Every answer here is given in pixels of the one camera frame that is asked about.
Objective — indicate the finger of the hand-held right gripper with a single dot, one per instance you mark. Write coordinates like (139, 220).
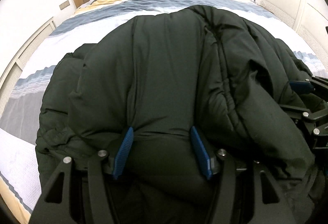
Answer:
(299, 85)
(305, 112)

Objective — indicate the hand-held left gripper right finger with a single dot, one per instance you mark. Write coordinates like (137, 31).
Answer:
(201, 152)

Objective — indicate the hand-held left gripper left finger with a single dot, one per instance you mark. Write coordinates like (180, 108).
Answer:
(124, 152)

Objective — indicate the black puffer coat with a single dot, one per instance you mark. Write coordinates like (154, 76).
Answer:
(166, 72)

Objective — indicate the white slatted cabinet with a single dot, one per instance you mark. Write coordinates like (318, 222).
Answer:
(23, 60)

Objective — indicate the striped duvet cover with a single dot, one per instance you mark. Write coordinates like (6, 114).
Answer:
(102, 16)

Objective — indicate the wall switch plate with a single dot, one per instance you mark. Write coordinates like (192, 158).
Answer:
(64, 5)

